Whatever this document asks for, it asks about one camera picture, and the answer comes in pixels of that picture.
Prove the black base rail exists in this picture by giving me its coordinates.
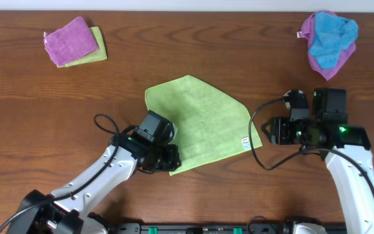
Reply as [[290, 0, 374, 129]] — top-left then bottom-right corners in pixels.
[[108, 216, 347, 234]]

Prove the light green microfiber cloth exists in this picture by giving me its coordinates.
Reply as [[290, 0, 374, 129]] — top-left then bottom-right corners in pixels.
[[145, 75, 262, 176]]

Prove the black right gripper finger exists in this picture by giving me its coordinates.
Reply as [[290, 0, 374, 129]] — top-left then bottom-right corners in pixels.
[[261, 118, 273, 130], [261, 128, 271, 142]]

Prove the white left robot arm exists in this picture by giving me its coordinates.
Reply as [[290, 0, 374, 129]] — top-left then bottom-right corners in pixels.
[[0, 110, 181, 233]]

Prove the folded green cloth under purple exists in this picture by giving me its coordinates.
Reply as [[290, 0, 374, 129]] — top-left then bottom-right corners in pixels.
[[62, 27, 107, 68]]

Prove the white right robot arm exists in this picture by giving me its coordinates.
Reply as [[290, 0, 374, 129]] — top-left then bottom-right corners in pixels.
[[261, 88, 374, 233]]

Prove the crumpled purple cloth under blue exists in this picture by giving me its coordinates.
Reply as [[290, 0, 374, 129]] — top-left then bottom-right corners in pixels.
[[297, 10, 356, 80]]

